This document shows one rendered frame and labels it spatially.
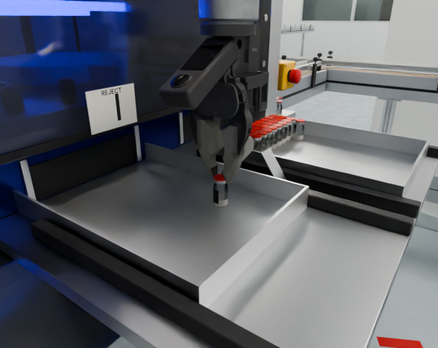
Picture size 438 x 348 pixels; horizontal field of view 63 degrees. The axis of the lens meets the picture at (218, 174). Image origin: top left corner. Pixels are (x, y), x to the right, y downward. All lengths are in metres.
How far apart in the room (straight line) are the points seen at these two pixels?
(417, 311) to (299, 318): 1.46
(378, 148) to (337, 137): 0.09
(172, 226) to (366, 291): 0.25
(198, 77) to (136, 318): 0.26
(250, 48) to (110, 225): 0.30
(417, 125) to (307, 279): 1.89
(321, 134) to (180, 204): 0.45
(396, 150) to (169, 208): 0.51
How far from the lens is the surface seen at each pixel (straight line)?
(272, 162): 0.60
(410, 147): 0.84
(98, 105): 0.53
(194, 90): 0.40
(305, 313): 0.38
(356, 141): 0.86
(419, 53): 2.20
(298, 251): 0.45
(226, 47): 0.45
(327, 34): 9.23
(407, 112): 2.24
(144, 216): 0.52
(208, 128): 0.49
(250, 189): 0.58
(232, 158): 0.48
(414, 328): 1.74
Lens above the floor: 1.14
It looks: 24 degrees down
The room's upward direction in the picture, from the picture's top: straight up
